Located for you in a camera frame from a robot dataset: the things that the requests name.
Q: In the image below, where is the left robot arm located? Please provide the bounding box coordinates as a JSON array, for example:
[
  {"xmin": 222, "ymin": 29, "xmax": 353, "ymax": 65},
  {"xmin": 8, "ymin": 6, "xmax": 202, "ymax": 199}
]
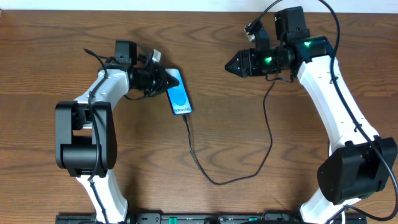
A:
[{"xmin": 55, "ymin": 40, "xmax": 179, "ymax": 223}]

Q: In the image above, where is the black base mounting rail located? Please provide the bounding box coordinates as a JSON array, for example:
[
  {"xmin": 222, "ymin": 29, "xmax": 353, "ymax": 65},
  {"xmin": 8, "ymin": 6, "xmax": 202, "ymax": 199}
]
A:
[{"xmin": 55, "ymin": 212, "xmax": 368, "ymax": 224}]

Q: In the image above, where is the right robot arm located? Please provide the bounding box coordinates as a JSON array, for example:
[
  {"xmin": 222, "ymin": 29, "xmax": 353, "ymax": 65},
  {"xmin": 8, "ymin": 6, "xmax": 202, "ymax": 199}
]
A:
[{"xmin": 225, "ymin": 7, "xmax": 397, "ymax": 223}]

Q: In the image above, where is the blue Galaxy smartphone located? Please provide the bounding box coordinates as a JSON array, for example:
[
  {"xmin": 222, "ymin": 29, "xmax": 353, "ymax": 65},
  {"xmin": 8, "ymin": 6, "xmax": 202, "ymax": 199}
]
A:
[{"xmin": 166, "ymin": 68, "xmax": 193, "ymax": 115}]

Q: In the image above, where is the black USB charging cable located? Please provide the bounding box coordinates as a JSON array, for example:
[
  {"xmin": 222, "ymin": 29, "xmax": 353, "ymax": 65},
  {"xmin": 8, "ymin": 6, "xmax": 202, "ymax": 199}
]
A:
[{"xmin": 181, "ymin": 77, "xmax": 279, "ymax": 186}]

